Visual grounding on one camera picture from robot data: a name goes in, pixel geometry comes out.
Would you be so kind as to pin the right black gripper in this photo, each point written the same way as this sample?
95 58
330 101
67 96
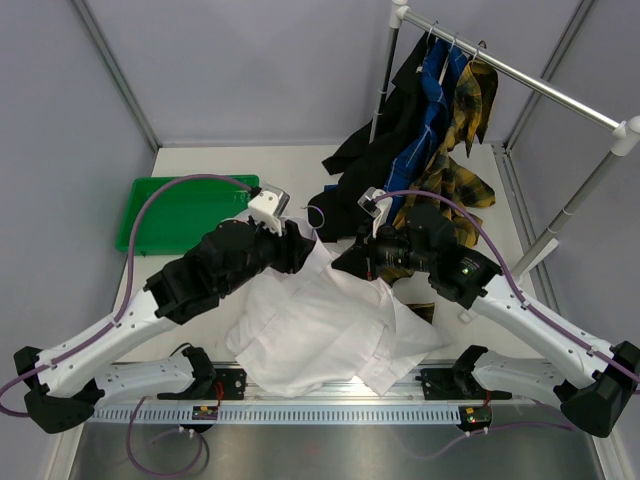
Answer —
363 259

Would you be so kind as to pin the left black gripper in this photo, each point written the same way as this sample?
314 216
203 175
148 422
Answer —
292 249

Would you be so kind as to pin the white shirt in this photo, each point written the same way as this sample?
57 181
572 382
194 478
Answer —
301 331

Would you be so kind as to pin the pink hanger with metal hook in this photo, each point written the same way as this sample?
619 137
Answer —
315 216

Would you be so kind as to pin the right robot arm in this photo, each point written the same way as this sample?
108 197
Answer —
586 378

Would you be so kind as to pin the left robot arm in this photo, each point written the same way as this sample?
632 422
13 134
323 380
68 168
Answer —
68 383

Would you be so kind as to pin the black shirt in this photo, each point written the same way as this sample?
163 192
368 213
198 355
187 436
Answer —
363 162

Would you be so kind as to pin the yellow plaid shirt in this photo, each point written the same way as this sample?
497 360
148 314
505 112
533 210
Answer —
474 95

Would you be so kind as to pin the blue plaid shirt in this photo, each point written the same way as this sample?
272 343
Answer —
440 70

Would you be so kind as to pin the green plastic tray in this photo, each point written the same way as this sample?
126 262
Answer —
178 219

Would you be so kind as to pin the metal clothes rack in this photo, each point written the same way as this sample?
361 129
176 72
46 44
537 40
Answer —
552 173

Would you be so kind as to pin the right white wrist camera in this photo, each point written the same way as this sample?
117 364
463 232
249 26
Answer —
375 207

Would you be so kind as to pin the white slotted cable duct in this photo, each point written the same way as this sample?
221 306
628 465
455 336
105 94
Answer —
281 415

